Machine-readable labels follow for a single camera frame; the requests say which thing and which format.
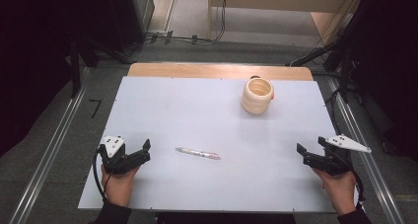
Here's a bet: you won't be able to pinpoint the clear pen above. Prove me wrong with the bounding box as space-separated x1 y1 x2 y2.
174 146 222 161

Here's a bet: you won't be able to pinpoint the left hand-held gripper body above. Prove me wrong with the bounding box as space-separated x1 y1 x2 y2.
98 134 136 176

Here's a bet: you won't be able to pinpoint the black cabinet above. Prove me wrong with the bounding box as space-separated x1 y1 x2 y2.
104 0 156 53

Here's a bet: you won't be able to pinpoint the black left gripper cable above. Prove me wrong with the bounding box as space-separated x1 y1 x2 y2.
92 146 114 202

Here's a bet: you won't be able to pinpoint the person's left hand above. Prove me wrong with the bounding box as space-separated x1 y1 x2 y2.
100 164 141 208

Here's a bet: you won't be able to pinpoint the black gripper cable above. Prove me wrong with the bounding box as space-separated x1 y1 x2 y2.
92 146 114 202
347 167 367 209

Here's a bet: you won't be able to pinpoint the cream ribbed cup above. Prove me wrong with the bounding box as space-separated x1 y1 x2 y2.
240 75 276 116

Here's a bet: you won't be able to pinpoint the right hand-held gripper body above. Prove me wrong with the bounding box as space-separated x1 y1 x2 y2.
303 133 373 178

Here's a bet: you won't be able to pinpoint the person's right hand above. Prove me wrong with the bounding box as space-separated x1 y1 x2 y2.
311 166 359 217

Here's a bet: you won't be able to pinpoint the aluminium floor rail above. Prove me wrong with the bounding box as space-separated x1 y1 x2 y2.
327 76 408 224
9 67 92 224

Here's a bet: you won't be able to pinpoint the black metal stand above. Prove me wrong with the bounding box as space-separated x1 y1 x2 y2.
67 31 133 99
285 6 366 104

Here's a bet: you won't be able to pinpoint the dark curtain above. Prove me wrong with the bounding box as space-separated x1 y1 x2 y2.
344 0 418 163
0 0 109 158

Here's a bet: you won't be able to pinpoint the light wooden furniture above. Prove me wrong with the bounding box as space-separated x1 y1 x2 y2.
207 0 367 39

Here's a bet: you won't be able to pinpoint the black floor cables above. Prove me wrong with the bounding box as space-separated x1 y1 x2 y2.
124 0 230 59

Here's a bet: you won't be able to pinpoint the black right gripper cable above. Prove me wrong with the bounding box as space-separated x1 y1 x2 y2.
347 167 367 209

